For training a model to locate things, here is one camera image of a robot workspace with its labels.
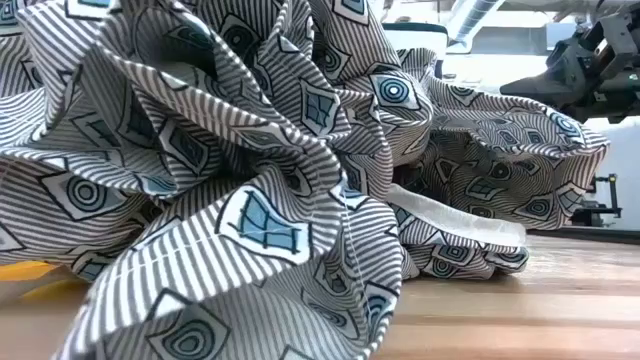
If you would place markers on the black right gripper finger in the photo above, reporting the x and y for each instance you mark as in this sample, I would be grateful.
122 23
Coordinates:
535 86

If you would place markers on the yellow slotted plastic basket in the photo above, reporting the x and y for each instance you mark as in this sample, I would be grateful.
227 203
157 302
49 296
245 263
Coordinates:
20 271

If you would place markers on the black background stand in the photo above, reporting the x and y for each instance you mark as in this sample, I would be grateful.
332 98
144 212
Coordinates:
612 200

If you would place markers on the striped patterned hospital gown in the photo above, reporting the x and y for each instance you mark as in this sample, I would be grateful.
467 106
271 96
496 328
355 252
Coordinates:
200 150

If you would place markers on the black metal table frame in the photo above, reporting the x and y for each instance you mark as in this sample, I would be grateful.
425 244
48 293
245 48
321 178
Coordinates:
590 236

